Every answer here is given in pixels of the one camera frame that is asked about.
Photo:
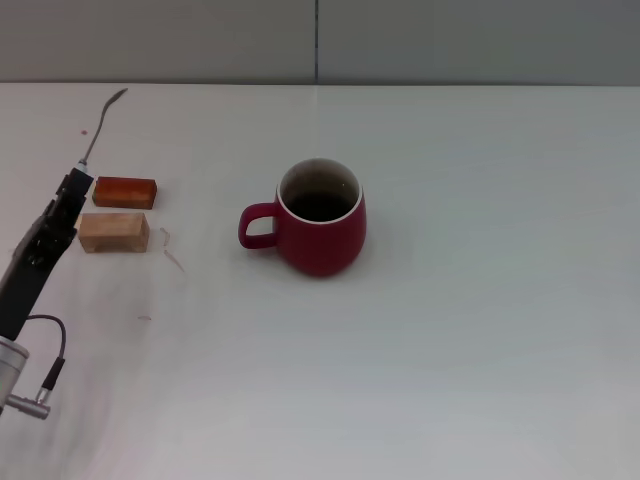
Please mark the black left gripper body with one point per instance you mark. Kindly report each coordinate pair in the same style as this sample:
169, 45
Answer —
30, 280

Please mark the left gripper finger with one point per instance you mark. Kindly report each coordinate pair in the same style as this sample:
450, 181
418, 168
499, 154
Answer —
54, 210
75, 197

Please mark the light wooden block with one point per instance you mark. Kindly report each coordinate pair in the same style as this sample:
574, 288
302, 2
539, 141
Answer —
112, 230

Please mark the red-brown wooden block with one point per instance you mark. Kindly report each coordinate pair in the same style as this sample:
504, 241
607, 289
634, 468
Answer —
125, 192

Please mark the red ceramic mug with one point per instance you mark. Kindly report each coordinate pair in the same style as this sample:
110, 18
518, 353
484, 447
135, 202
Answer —
322, 240

